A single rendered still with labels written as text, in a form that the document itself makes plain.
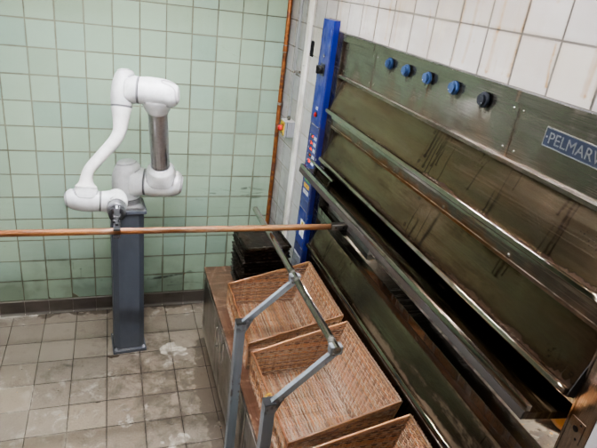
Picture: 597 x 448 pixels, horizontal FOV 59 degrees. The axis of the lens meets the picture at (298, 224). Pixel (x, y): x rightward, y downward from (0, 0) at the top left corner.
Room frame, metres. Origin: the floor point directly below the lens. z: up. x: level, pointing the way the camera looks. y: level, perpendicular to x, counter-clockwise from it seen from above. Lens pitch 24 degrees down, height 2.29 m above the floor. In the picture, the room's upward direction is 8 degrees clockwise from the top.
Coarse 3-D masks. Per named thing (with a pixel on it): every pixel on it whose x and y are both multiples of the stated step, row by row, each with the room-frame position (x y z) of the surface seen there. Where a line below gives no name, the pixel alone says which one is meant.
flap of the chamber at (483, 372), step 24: (336, 192) 2.40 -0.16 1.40; (360, 216) 2.14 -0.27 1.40; (384, 240) 1.93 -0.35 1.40; (384, 264) 1.72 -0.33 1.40; (408, 264) 1.75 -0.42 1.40; (408, 288) 1.56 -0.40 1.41; (432, 288) 1.59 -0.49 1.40; (432, 312) 1.42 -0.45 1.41; (456, 312) 1.46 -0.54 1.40; (480, 336) 1.34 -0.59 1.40; (504, 360) 1.24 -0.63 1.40; (528, 384) 1.15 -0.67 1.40; (552, 408) 1.06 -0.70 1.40
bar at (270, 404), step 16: (256, 208) 2.61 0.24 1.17; (272, 240) 2.26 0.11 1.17; (288, 272) 2.00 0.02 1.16; (288, 288) 1.94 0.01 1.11; (304, 288) 1.85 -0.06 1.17; (240, 320) 1.89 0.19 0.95; (320, 320) 1.64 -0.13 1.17; (240, 336) 1.86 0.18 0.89; (240, 352) 1.87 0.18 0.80; (336, 352) 1.49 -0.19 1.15; (240, 368) 1.87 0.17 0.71; (320, 368) 1.49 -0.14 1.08; (288, 384) 1.46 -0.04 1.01; (272, 400) 1.43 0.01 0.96; (272, 416) 1.42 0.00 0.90
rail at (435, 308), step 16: (368, 240) 1.87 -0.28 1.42; (384, 256) 1.74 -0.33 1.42; (400, 272) 1.63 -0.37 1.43; (416, 288) 1.52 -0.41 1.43; (432, 304) 1.43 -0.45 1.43; (448, 320) 1.35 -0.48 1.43; (464, 336) 1.28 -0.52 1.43; (480, 352) 1.21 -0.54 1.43; (496, 368) 1.15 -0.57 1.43; (512, 384) 1.09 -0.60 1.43
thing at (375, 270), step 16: (320, 208) 2.72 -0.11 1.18; (352, 240) 2.36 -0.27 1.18; (368, 256) 2.21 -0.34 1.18; (368, 272) 2.11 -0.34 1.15; (384, 272) 2.07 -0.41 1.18; (384, 288) 1.96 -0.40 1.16; (400, 288) 1.95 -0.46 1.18; (400, 304) 1.83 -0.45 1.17; (416, 320) 1.72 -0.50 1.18; (432, 336) 1.63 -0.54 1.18; (448, 352) 1.54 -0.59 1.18; (448, 368) 1.49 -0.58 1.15; (464, 368) 1.46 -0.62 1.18; (464, 384) 1.40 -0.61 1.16; (480, 384) 1.39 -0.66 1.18; (480, 400) 1.32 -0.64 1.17; (496, 400) 1.32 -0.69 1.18; (496, 416) 1.25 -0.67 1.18; (512, 416) 1.26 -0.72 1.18; (512, 432) 1.20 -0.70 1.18
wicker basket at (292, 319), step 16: (272, 272) 2.61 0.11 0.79; (304, 272) 2.68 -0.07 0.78; (240, 288) 2.55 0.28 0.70; (256, 288) 2.59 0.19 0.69; (272, 288) 2.62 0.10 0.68; (320, 288) 2.46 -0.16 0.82; (240, 304) 2.55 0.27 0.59; (256, 304) 2.57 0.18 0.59; (272, 304) 2.60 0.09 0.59; (288, 304) 2.62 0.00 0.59; (304, 304) 2.53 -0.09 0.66; (320, 304) 2.39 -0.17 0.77; (336, 304) 2.27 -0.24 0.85; (256, 320) 2.42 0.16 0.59; (272, 320) 2.44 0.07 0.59; (288, 320) 2.46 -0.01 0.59; (304, 320) 2.46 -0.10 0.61; (336, 320) 2.17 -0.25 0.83; (256, 336) 2.28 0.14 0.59; (272, 336) 2.06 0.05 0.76; (288, 336) 2.09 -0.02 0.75; (288, 352) 2.09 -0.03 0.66
